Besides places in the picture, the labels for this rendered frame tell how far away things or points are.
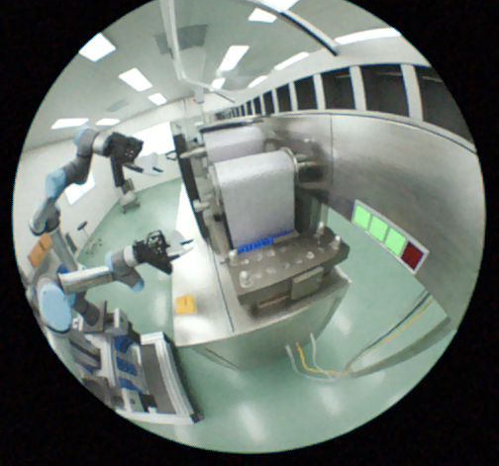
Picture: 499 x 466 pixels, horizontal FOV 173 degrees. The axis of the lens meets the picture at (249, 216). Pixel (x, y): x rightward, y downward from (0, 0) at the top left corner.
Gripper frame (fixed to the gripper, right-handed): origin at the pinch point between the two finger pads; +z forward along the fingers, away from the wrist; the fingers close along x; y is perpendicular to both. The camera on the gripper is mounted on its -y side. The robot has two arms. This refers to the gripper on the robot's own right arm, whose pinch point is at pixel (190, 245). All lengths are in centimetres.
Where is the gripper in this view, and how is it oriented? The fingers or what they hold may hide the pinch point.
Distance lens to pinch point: 57.9
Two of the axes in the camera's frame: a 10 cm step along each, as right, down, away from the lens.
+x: -3.0, -4.6, 8.3
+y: -1.4, -8.5, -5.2
